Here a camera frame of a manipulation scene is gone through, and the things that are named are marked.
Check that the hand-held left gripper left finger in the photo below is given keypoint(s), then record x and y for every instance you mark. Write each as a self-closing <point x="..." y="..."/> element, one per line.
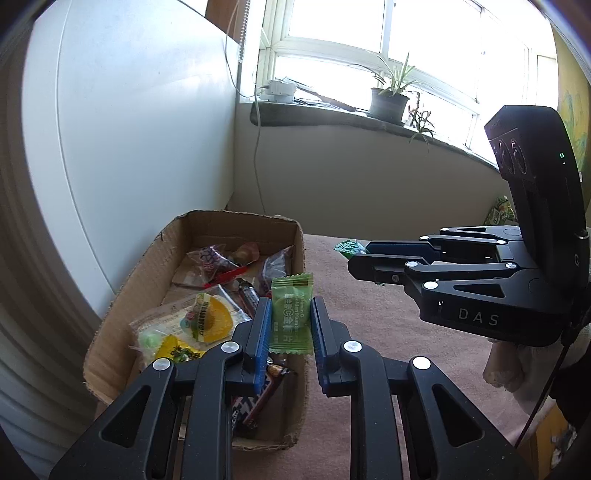
<point x="261" y="332"/>

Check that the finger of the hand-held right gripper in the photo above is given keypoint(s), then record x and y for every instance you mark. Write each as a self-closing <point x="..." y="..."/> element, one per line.
<point x="378" y="267"/>
<point x="397" y="248"/>

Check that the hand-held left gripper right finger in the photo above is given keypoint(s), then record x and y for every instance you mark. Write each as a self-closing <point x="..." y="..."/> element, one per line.
<point x="321" y="341"/>

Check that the light green square packet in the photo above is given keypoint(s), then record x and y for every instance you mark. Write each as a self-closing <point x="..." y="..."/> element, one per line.
<point x="291" y="314"/>

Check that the short brown chocolate bar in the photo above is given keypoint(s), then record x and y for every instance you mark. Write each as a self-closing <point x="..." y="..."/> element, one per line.
<point x="247" y="293"/>

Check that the red-ended dried fruit packet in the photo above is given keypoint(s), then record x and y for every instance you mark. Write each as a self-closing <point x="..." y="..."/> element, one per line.
<point x="207" y="263"/>
<point x="276" y="267"/>

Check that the long brown chocolate bar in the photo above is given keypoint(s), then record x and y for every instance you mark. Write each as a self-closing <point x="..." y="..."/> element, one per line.
<point x="258" y="401"/>

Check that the yellow jelly cup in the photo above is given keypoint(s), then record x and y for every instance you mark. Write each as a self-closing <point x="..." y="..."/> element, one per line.
<point x="244" y="253"/>

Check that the black and yellow packet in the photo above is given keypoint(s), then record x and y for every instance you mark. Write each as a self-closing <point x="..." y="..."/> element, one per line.
<point x="178" y="351"/>

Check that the clear cracker packet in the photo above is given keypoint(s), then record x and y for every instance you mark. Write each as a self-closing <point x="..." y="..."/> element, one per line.
<point x="157" y="323"/>

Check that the green candy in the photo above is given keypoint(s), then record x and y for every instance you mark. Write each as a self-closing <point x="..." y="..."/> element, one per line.
<point x="150" y="340"/>

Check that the brown cardboard box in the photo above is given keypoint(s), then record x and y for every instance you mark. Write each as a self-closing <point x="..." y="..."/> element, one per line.
<point x="138" y="277"/>

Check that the person's right hand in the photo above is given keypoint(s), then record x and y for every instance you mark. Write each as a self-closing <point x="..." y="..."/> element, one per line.
<point x="501" y="369"/>

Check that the green printed bag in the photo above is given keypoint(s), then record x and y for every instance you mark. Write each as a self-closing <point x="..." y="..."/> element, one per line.
<point x="498" y="213"/>

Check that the potted spider plant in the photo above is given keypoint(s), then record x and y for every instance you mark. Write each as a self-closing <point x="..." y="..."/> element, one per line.
<point x="388" y="106"/>

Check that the grey window sill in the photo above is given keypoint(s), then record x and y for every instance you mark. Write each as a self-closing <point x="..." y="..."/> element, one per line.
<point x="300" y="115"/>

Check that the white power adapter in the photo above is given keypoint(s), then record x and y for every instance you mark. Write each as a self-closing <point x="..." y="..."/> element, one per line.
<point x="277" y="91"/>

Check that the white framed window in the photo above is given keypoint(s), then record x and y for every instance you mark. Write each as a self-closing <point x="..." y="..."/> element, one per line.
<point x="332" y="46"/>

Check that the white cabinet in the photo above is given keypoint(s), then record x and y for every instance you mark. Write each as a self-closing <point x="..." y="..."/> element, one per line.
<point x="138" y="138"/>

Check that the yellow printed bag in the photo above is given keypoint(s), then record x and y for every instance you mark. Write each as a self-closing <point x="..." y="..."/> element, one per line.
<point x="554" y="438"/>

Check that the white ribbed panel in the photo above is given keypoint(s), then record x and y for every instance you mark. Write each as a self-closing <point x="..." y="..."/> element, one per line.
<point x="27" y="300"/>

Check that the brown wooden panel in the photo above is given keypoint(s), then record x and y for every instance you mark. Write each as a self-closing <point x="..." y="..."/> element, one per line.
<point x="221" y="14"/>

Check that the wall map poster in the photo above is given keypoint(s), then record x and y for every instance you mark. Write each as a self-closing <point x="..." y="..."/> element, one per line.
<point x="577" y="92"/>

